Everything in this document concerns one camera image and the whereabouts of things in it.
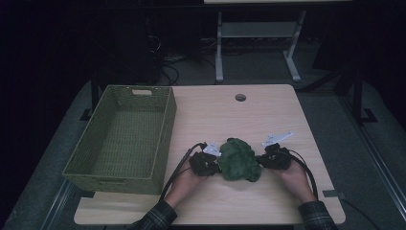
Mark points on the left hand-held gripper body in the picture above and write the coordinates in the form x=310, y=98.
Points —
x=202, y=163

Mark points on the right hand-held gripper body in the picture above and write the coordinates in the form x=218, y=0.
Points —
x=276, y=158

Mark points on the green fleece garment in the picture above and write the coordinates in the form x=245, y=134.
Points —
x=239, y=161

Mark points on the person's left hand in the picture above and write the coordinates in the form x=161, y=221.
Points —
x=185, y=188

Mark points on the person's right hand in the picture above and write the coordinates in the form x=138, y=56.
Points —
x=297, y=182

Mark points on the grey tape strip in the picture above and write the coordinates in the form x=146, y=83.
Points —
x=332, y=193

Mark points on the green woven basket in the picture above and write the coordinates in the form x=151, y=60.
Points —
x=127, y=143

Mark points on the black metal stand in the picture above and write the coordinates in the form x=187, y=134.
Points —
x=359, y=96

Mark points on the white metal frame desk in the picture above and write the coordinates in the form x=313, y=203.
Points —
x=258, y=29

